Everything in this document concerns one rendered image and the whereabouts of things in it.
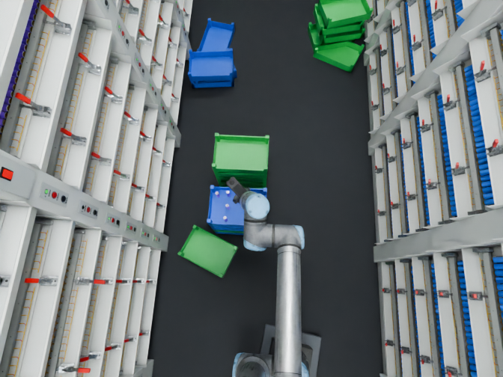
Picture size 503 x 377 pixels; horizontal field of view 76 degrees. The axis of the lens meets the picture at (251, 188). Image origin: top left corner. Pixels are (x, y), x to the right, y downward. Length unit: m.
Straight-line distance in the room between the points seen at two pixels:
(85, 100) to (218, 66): 1.37
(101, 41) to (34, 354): 1.01
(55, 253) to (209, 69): 1.71
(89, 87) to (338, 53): 1.88
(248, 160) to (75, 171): 0.98
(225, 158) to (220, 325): 0.97
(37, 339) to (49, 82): 0.70
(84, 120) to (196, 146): 1.16
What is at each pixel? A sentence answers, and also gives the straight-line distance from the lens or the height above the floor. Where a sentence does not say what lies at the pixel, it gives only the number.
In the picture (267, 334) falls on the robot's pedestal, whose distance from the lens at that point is 2.00.
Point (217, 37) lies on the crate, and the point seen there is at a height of 0.00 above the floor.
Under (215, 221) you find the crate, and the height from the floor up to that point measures 0.32.
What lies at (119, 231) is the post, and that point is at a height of 0.73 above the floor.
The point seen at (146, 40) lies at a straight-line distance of 1.82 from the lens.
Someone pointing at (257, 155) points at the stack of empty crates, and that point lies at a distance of 1.85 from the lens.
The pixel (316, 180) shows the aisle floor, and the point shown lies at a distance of 2.17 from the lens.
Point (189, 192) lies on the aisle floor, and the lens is 2.16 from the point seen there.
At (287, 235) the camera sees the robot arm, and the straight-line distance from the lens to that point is 1.25.
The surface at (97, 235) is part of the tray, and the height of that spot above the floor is 0.89.
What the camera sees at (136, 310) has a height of 0.33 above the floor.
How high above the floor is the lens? 2.04
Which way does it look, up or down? 74 degrees down
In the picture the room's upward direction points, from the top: 3 degrees counter-clockwise
